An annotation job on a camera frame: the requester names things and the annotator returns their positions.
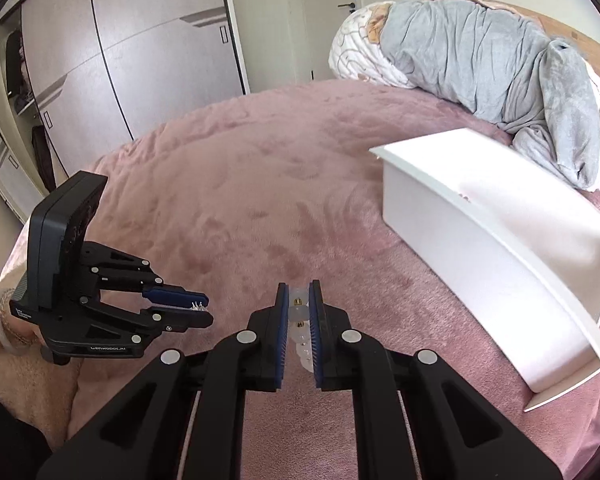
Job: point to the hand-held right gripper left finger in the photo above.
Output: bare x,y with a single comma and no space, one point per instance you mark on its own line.
281,335

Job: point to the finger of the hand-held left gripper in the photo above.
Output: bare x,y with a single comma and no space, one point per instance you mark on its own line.
180,320
175,294

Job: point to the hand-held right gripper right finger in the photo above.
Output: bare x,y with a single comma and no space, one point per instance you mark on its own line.
316,335

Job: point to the white plastic box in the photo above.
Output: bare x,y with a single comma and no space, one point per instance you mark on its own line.
480,240

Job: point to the dark hanging clothes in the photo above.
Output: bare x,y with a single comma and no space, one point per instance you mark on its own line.
42,155

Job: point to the clear wrist bangle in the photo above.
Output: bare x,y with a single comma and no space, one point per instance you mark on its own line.
1,330

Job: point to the pink plush bed blanket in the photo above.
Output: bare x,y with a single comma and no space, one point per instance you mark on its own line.
230,185

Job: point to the fluffy light pink blanket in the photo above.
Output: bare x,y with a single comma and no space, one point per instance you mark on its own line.
40,385

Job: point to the person's dark clothing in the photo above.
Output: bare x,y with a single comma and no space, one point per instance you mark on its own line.
5,435

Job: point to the grey wardrobe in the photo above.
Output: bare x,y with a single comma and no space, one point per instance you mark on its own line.
130,35

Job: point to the white cartoon print duvet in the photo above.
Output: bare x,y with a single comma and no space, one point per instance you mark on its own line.
355,45

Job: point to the white door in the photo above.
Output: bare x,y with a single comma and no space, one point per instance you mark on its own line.
325,20

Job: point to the grey duvet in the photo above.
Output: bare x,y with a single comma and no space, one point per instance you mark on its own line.
480,60

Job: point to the wooden headboard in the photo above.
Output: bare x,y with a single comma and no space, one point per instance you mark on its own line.
570,27

